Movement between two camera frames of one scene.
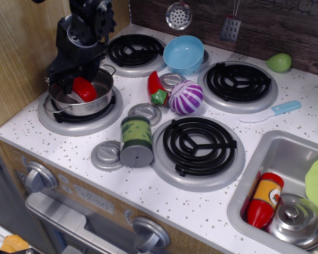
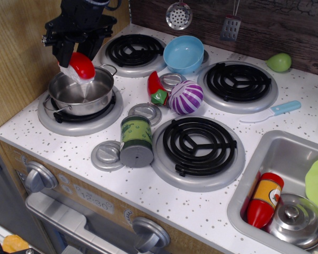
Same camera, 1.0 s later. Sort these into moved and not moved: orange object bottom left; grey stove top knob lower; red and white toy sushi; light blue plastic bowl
Moved: red and white toy sushi
Not moved: light blue plastic bowl; grey stove top knob lower; orange object bottom left
